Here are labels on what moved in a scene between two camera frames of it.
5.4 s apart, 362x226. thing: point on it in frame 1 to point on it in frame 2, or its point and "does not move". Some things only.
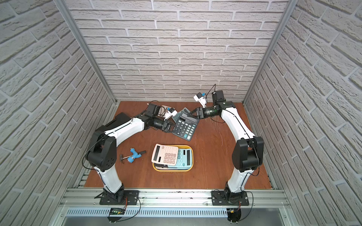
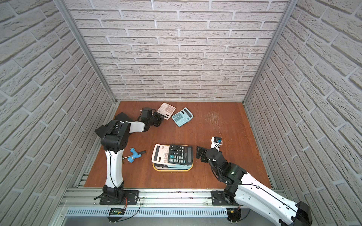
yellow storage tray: (180, 147) does not move
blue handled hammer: (134, 155) does not move
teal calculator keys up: (176, 117) does not move
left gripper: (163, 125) to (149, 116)
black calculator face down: (185, 126) to (180, 155)
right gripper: (200, 113) to (199, 153)
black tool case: (119, 118) does not move
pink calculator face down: (165, 154) does not move
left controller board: (115, 211) does not move
